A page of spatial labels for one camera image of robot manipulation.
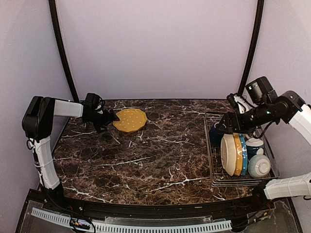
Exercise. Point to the blue polka dot plate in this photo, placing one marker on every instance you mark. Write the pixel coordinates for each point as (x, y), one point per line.
(244, 155)

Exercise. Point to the dark blue mug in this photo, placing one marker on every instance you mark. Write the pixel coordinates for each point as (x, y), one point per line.
(216, 134)

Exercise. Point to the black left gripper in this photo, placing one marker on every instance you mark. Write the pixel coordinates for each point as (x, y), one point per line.
(108, 120)

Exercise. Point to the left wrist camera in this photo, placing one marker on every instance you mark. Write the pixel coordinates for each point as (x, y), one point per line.
(93, 101)

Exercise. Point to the white slotted cable duct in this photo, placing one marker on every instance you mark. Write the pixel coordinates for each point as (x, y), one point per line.
(139, 225)

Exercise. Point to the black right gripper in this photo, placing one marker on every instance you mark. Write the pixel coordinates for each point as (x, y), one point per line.
(240, 126)

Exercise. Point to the yellow polka dot plate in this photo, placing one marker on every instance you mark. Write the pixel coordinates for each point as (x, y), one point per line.
(130, 120)
(239, 157)

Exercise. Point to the small circuit board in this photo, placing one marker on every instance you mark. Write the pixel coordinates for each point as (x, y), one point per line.
(79, 224)

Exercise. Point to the black frame post left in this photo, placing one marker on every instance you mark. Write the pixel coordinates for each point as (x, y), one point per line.
(61, 50)

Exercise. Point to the black frame post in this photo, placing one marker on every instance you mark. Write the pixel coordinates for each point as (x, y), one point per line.
(61, 50)
(253, 45)

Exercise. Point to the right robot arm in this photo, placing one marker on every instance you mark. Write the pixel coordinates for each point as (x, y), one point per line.
(290, 108)

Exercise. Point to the teal and white mug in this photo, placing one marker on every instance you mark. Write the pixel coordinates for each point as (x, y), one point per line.
(254, 147)

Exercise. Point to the pale green ribbed bowl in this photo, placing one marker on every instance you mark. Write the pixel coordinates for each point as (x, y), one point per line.
(259, 166)

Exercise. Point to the black front rail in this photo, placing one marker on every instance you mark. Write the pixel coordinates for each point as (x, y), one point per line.
(237, 208)

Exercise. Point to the cream bird pattern plate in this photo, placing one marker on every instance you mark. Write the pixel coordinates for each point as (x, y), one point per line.
(228, 154)

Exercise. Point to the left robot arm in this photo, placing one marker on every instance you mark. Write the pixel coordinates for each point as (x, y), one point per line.
(37, 124)

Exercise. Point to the black frame post right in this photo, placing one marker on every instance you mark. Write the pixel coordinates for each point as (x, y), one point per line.
(253, 45)

